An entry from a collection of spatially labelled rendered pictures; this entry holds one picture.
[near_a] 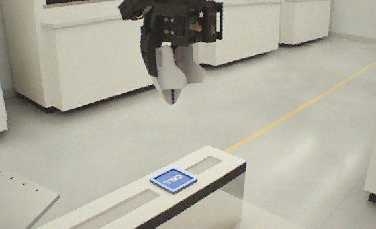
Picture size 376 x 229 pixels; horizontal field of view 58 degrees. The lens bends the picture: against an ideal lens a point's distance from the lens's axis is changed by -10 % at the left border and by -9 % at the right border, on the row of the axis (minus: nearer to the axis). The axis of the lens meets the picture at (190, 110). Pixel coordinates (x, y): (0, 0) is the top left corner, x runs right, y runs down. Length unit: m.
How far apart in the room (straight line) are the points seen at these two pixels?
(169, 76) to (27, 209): 0.47
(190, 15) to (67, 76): 2.99
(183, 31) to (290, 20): 6.17
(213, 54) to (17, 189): 4.12
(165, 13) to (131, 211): 0.28
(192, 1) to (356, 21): 8.07
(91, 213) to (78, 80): 2.98
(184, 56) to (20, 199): 0.52
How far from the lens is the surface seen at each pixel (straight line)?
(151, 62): 0.50
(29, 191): 0.89
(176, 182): 0.59
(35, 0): 3.45
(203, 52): 4.91
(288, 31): 6.66
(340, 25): 8.62
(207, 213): 0.63
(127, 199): 0.57
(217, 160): 0.67
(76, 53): 3.43
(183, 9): 0.45
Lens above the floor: 1.28
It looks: 21 degrees down
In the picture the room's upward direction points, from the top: straight up
